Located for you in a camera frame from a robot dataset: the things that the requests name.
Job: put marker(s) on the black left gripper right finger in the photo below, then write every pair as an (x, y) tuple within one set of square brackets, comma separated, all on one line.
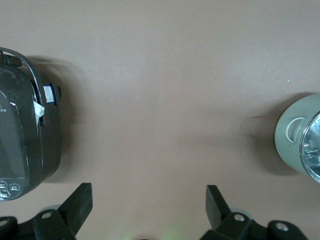
[(215, 207)]

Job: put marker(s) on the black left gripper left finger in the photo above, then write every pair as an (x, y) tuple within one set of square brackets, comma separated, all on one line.
[(77, 207)]

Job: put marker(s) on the grey-green electric steel pot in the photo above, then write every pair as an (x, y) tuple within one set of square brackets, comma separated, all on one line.
[(290, 140)]

